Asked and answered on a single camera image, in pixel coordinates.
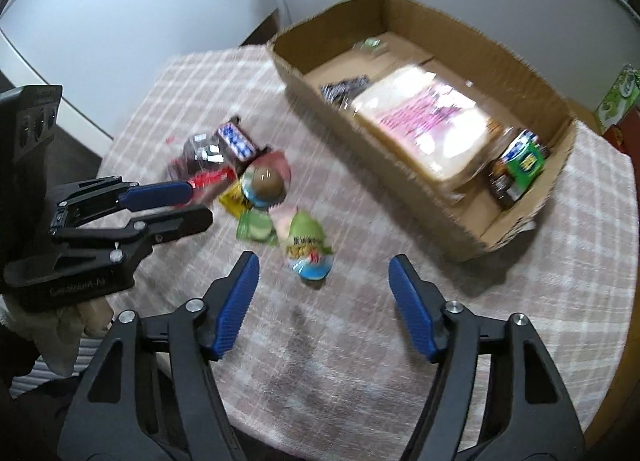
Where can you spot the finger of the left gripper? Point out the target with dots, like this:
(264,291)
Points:
(142,233)
(155,195)

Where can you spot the green drink carton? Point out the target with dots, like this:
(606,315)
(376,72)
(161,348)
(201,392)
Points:
(620,98)

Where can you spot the clear bag red snacks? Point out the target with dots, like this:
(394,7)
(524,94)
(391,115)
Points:
(203,165)

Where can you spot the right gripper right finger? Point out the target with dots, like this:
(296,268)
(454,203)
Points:
(496,394)

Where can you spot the white cabinet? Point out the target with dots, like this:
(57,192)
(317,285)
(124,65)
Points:
(107,54)

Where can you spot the light green candy packet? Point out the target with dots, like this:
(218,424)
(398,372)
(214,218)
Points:
(256,226)

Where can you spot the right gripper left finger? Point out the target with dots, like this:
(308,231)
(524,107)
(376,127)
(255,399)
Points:
(149,392)

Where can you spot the brown jelly cup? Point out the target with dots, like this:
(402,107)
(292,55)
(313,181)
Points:
(265,182)

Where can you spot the white gloved left hand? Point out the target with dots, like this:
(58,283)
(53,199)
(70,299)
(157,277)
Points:
(56,334)

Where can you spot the brown chocolate bar back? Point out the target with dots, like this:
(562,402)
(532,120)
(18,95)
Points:
(236,145)

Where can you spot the open cardboard box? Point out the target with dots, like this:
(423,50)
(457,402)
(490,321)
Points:
(319,51)

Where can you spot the small green candy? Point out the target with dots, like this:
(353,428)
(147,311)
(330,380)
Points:
(371,46)

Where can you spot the pink plaid tablecloth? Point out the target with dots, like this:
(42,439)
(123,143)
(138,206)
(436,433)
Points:
(329,373)

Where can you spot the brown chocolate bar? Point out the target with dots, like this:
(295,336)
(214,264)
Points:
(501,183)
(236,145)

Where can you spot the brown chocolate bar front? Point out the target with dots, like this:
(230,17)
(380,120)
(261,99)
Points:
(501,183)

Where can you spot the small black snack packet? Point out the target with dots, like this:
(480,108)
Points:
(341,94)

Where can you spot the yellow candy packet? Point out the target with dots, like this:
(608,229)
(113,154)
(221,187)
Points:
(234,201)

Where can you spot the pink bread bag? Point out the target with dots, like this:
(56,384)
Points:
(441,133)

